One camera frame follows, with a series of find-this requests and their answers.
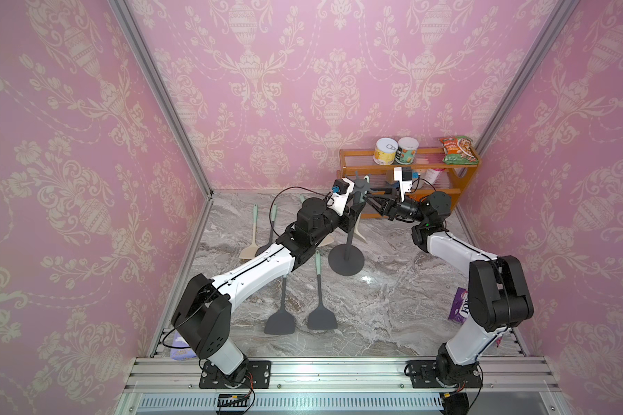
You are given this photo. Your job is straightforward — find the wooden three-tier shelf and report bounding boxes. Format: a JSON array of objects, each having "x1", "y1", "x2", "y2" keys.
[{"x1": 337, "y1": 147, "x2": 481, "y2": 210}]

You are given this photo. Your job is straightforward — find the mint grey solid spatula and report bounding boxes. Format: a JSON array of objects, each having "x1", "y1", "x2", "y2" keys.
[{"x1": 306, "y1": 250, "x2": 338, "y2": 331}]

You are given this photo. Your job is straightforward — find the mint grey ladle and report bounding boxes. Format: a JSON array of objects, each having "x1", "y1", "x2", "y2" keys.
[{"x1": 264, "y1": 275, "x2": 296, "y2": 335}]

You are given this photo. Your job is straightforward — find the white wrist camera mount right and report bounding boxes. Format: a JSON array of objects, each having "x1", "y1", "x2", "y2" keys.
[{"x1": 393, "y1": 167, "x2": 414, "y2": 202}]

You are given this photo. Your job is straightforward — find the white pink bottle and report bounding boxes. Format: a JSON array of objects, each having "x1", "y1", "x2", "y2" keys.
[{"x1": 423, "y1": 169, "x2": 444, "y2": 187}]

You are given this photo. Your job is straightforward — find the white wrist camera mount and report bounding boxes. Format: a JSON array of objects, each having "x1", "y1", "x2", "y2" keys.
[
  {"x1": 327, "y1": 178, "x2": 355, "y2": 216},
  {"x1": 393, "y1": 167, "x2": 414, "y2": 202}
]

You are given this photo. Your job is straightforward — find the mint grey slotted turner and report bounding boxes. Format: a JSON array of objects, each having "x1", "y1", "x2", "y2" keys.
[{"x1": 256, "y1": 203, "x2": 278, "y2": 256}]

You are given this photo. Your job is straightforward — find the red green snack bag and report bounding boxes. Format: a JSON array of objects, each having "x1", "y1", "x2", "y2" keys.
[{"x1": 440, "y1": 136, "x2": 479, "y2": 165}]

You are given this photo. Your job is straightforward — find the green label can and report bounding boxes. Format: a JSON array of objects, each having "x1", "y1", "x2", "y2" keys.
[{"x1": 396, "y1": 137, "x2": 419, "y2": 165}]

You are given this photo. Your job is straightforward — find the yellow pineapple can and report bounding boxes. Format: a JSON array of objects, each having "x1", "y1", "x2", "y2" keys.
[{"x1": 373, "y1": 138, "x2": 399, "y2": 165}]

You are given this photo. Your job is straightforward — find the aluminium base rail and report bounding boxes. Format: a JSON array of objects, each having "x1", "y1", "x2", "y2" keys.
[{"x1": 116, "y1": 356, "x2": 570, "y2": 414}]

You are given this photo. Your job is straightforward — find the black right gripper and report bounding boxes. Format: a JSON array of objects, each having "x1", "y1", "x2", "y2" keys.
[{"x1": 367, "y1": 187, "x2": 429, "y2": 229}]

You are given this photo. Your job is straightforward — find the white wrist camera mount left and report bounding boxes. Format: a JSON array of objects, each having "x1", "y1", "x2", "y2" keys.
[{"x1": 327, "y1": 178, "x2": 355, "y2": 216}]

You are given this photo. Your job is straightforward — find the beige long-handled spatula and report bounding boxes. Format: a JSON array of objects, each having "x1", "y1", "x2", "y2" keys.
[{"x1": 318, "y1": 234, "x2": 335, "y2": 247}]

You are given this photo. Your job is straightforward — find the grey utensil rack stand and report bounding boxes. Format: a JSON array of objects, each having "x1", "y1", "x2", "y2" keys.
[{"x1": 328, "y1": 175, "x2": 370, "y2": 276}]

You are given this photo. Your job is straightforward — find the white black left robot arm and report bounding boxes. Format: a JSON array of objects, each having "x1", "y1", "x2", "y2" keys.
[{"x1": 171, "y1": 195, "x2": 365, "y2": 387}]

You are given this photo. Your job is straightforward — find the purple Foxs candy bag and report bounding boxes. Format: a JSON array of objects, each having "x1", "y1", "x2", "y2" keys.
[{"x1": 448, "y1": 288, "x2": 470, "y2": 324}]

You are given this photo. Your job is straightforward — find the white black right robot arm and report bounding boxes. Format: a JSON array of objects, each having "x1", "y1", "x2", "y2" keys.
[{"x1": 366, "y1": 191, "x2": 534, "y2": 387}]

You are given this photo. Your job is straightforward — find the purple tissue box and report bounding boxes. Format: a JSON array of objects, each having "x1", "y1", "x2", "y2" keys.
[{"x1": 171, "y1": 344, "x2": 197, "y2": 361}]

